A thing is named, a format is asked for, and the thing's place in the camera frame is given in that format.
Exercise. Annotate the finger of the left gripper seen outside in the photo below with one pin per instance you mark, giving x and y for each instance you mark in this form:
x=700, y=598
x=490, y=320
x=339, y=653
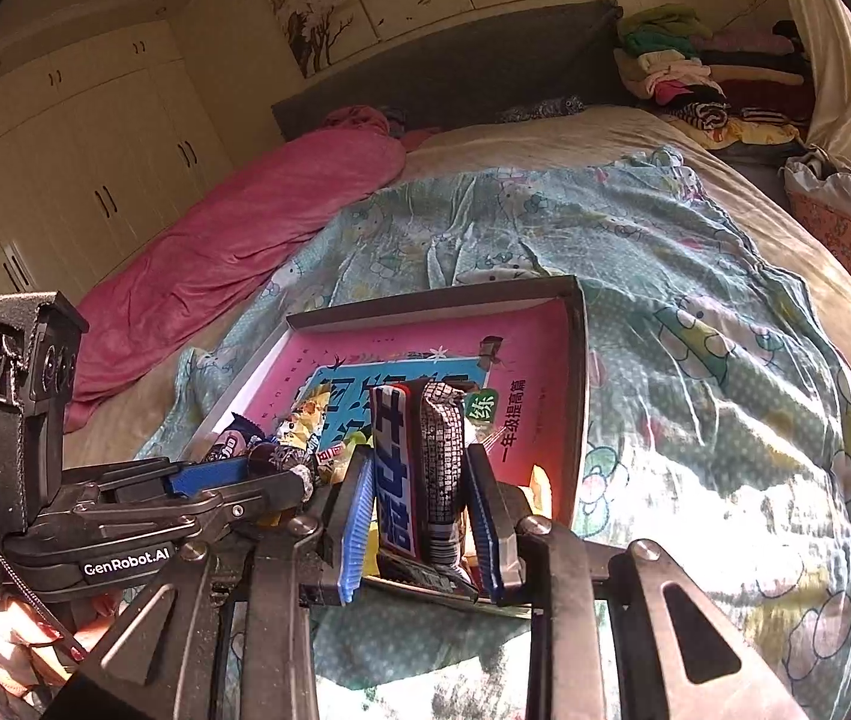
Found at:
x=245, y=483

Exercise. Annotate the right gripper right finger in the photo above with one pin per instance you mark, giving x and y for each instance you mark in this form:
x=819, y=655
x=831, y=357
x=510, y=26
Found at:
x=495, y=510

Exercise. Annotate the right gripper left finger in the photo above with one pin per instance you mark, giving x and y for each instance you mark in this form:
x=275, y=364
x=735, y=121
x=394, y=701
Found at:
x=347, y=517

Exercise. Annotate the blue oreo snack packet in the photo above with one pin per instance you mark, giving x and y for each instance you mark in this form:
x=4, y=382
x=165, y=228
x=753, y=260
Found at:
x=235, y=441

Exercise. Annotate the yellow cone snack packet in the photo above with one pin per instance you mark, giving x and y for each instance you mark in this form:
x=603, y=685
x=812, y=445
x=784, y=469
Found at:
x=298, y=437

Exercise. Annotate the black snack packet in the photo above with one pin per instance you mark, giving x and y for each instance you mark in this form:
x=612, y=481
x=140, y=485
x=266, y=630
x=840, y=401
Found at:
x=438, y=453

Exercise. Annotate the green pea snack packet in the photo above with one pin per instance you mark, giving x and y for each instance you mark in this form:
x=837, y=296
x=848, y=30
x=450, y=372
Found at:
x=332, y=462

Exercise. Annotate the snickers bar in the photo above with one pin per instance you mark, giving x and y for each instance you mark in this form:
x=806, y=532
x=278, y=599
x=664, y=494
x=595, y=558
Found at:
x=395, y=470

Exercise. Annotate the person's left hand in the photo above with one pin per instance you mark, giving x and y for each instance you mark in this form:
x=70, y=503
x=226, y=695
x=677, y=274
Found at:
x=27, y=656

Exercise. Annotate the dark cardboard box tray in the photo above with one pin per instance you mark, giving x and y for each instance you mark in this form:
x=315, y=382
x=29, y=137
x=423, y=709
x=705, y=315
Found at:
x=286, y=568

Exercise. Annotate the pink book with blue label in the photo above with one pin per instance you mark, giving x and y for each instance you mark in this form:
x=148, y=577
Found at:
x=524, y=356

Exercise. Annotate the teal cartoon print blanket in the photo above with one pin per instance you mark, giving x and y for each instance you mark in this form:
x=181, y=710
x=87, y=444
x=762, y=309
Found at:
x=720, y=424

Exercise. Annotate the white wardrobe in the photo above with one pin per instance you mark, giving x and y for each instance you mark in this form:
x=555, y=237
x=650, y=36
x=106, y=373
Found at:
x=103, y=144

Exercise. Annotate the pink quilt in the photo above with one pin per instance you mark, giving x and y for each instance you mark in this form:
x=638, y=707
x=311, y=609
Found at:
x=226, y=246

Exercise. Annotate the dark grey headboard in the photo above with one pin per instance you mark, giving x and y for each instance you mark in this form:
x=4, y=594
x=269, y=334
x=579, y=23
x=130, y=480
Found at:
x=472, y=73

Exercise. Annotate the pile of folded clothes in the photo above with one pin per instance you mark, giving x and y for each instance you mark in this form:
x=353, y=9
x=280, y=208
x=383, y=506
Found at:
x=721, y=88

